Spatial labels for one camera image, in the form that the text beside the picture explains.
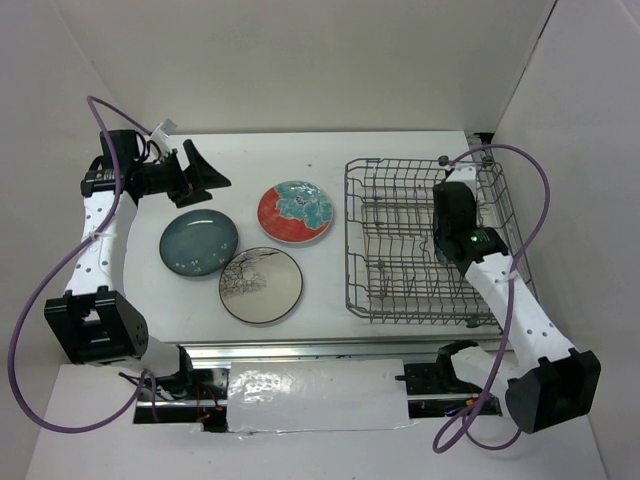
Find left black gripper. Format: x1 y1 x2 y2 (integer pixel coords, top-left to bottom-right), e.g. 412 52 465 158
133 139 230 209

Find dark teal plate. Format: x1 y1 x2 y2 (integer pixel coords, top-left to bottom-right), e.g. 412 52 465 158
433 217 449 265

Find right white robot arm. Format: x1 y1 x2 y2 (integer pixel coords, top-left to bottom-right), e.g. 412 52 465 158
433 181 601 434

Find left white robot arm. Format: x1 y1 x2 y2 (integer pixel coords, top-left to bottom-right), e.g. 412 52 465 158
44 129 231 399

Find teal plate white flowers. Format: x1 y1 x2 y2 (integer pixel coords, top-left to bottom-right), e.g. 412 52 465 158
159 209 239 277

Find red plate blue flower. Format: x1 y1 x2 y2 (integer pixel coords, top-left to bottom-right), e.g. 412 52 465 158
257 180 334 244

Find cream plate tree pattern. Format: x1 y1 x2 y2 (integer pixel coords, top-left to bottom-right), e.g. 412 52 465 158
219 247 304 325

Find grey wire dish rack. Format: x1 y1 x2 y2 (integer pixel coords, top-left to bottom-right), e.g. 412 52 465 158
342 156 526 332

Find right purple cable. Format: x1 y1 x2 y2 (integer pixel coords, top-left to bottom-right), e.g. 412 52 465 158
432 144 552 454

